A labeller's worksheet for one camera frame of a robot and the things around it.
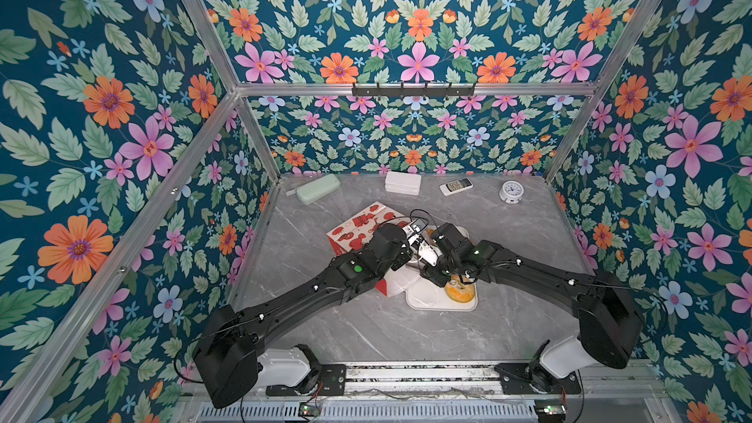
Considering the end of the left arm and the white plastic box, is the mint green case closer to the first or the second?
→ the white plastic box

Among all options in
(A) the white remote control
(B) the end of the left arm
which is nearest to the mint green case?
(A) the white remote control

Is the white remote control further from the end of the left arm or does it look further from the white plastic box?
the end of the left arm

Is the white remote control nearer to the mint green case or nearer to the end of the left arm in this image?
the mint green case

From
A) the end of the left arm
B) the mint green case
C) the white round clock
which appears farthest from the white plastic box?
the end of the left arm

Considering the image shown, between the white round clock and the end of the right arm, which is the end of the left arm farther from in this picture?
the white round clock

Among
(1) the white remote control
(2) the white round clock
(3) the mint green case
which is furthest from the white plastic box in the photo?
(2) the white round clock

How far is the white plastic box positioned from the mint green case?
206mm

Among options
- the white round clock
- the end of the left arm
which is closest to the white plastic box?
the white round clock

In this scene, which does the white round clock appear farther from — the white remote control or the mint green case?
the mint green case

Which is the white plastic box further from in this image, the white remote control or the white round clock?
the white round clock

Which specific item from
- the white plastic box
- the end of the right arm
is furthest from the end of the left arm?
the white plastic box

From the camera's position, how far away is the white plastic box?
114cm

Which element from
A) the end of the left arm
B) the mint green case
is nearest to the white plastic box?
the mint green case

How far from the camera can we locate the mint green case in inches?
44.2
